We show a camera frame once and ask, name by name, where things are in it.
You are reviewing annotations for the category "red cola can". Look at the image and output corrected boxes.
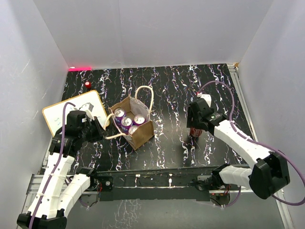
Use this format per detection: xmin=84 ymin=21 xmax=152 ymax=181
xmin=128 ymin=125 xmax=138 ymax=135
xmin=190 ymin=127 xmax=203 ymax=138

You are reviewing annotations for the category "purple soda can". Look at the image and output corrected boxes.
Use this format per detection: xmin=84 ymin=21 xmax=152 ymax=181
xmin=121 ymin=116 xmax=133 ymax=133
xmin=133 ymin=114 xmax=146 ymax=126
xmin=113 ymin=108 xmax=126 ymax=125

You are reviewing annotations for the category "canvas tote bag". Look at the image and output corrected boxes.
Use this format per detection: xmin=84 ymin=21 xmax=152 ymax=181
xmin=105 ymin=85 xmax=154 ymax=150

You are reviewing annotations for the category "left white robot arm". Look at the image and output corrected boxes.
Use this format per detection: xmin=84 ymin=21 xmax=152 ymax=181
xmin=17 ymin=110 xmax=104 ymax=229

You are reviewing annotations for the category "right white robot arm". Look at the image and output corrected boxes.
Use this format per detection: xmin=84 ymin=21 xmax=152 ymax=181
xmin=187 ymin=98 xmax=290 ymax=199

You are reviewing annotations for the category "yellow framed whiteboard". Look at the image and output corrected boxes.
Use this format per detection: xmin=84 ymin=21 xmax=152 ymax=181
xmin=42 ymin=90 xmax=110 ymax=136

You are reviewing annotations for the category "red emergency stop button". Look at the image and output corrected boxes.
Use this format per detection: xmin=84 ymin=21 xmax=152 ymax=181
xmin=84 ymin=82 xmax=92 ymax=89

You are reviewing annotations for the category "pink tape strip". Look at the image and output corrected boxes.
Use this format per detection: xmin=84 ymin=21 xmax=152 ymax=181
xmin=68 ymin=67 xmax=92 ymax=72

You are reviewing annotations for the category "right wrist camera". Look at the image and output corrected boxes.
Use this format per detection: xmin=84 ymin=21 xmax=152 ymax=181
xmin=197 ymin=93 xmax=212 ymax=107

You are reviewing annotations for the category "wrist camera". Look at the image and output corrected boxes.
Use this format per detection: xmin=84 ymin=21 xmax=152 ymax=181
xmin=78 ymin=103 xmax=94 ymax=120
xmin=197 ymin=93 xmax=212 ymax=107

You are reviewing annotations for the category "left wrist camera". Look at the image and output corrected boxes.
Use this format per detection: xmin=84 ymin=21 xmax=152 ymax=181
xmin=78 ymin=103 xmax=94 ymax=120

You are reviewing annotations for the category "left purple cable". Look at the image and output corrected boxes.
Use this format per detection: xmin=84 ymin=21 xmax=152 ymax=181
xmin=28 ymin=102 xmax=77 ymax=229

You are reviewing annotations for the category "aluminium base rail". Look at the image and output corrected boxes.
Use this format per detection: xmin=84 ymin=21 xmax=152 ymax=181
xmin=17 ymin=162 xmax=290 ymax=229

